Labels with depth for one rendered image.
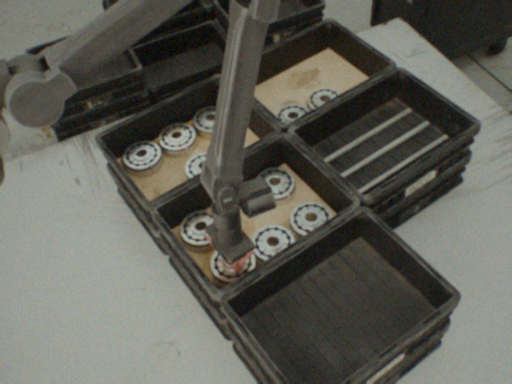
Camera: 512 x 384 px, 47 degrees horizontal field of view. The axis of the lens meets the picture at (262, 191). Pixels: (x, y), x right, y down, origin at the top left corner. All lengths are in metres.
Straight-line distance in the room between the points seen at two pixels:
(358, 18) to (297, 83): 1.76
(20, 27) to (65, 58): 2.98
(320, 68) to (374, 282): 0.75
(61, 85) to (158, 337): 0.76
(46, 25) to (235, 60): 2.90
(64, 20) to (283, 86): 2.26
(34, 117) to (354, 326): 0.77
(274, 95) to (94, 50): 0.91
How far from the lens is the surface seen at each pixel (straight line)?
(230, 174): 1.08
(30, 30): 3.83
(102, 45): 0.91
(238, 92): 1.01
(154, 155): 1.59
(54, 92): 0.90
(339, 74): 1.81
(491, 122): 1.91
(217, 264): 1.32
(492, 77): 3.20
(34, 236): 1.74
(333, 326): 1.29
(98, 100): 2.35
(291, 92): 1.75
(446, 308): 1.23
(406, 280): 1.36
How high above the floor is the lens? 1.99
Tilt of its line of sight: 51 degrees down
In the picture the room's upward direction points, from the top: 6 degrees counter-clockwise
